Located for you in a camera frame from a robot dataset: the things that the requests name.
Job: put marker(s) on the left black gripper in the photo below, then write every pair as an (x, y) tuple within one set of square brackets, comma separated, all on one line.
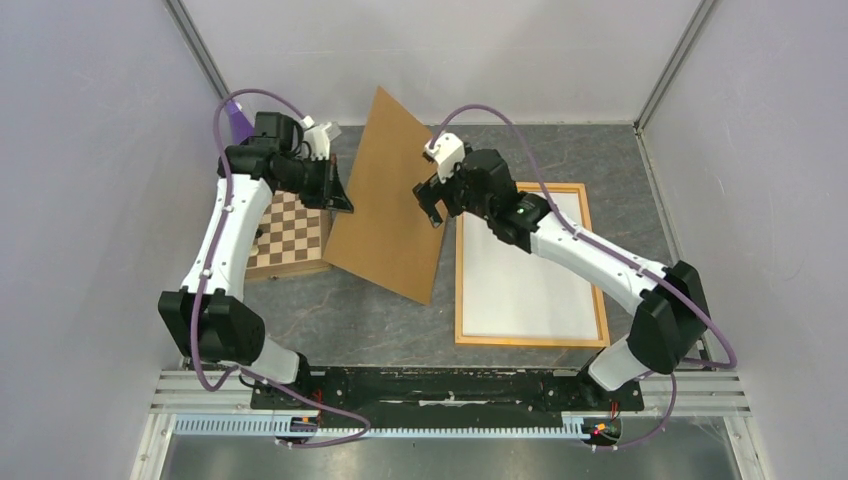
[(331, 193)]

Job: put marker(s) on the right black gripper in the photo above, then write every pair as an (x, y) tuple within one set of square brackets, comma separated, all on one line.
[(430, 195)]

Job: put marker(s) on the brown frame backing board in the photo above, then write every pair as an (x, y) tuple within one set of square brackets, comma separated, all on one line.
[(388, 240)]

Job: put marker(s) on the window plant photo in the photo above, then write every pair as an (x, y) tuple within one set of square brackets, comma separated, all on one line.
[(530, 285)]

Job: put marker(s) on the wooden picture frame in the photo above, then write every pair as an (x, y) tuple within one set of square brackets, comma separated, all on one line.
[(599, 298)]

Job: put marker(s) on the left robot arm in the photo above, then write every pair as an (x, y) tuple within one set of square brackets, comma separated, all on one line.
[(206, 316)]

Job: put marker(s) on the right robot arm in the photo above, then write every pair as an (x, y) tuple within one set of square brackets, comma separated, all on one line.
[(668, 303)]

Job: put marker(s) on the wooden chessboard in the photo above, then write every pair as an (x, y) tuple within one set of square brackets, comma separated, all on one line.
[(291, 240)]

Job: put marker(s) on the purple plastic stand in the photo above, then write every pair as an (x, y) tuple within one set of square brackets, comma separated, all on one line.
[(241, 126)]

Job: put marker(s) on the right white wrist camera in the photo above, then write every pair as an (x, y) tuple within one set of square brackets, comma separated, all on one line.
[(446, 153)]

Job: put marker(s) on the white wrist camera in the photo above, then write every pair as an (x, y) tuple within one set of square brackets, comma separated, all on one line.
[(446, 153), (317, 139)]

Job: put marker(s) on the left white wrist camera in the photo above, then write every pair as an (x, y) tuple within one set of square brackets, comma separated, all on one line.
[(317, 139)]

